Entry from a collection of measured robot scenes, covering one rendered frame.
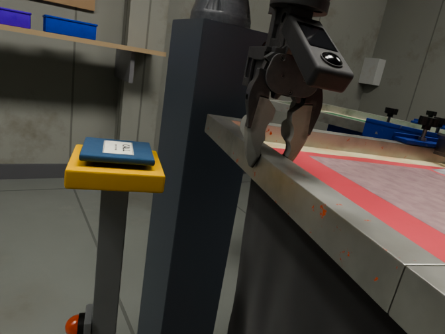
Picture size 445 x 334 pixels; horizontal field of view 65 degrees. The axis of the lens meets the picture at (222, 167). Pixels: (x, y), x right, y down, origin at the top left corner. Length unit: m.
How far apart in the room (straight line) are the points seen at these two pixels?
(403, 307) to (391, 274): 0.02
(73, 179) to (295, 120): 0.30
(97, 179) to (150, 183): 0.07
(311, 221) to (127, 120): 2.73
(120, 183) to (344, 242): 0.31
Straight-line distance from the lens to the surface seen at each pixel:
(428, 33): 4.55
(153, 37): 3.00
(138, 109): 3.01
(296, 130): 0.46
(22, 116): 3.07
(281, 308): 0.60
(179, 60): 0.91
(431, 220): 0.50
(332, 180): 0.55
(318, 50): 0.40
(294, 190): 0.37
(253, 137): 0.44
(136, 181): 0.49
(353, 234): 0.29
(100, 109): 3.12
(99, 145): 0.55
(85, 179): 0.49
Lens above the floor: 1.11
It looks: 16 degrees down
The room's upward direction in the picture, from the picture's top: 10 degrees clockwise
